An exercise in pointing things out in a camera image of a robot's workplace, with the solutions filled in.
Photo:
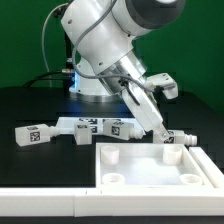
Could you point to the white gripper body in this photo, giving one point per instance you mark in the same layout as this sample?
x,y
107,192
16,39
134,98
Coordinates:
x,y
142,108

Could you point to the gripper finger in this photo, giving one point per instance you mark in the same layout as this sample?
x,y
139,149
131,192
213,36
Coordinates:
x,y
162,133

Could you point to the white square tabletop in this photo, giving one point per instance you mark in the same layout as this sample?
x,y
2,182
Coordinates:
x,y
147,165

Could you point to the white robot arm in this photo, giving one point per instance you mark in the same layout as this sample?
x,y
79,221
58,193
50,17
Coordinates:
x,y
102,32

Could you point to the white right fence bar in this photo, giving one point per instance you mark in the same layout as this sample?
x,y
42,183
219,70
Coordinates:
x,y
209,168

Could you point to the white fence bar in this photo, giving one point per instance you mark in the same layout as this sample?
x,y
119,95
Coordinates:
x,y
209,168
84,202

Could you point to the white marker sheet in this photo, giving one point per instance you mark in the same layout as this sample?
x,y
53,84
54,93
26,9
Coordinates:
x,y
65,124

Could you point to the white front fence bar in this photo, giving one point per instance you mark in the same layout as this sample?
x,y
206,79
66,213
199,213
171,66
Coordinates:
x,y
84,202

